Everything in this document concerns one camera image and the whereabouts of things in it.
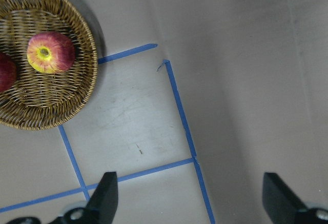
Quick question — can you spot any red yellow apple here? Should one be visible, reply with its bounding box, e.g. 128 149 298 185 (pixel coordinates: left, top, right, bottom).
26 31 75 74

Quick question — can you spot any dark red apple in basket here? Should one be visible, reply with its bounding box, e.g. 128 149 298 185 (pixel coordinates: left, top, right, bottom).
1 52 17 92

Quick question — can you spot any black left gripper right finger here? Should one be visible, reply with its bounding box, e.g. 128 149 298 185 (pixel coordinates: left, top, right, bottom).
262 172 327 224

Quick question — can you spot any round wicker basket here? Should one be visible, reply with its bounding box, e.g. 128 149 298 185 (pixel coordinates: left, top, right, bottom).
1 0 98 130

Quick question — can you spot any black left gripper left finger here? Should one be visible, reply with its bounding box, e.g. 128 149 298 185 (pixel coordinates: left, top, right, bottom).
5 172 118 223

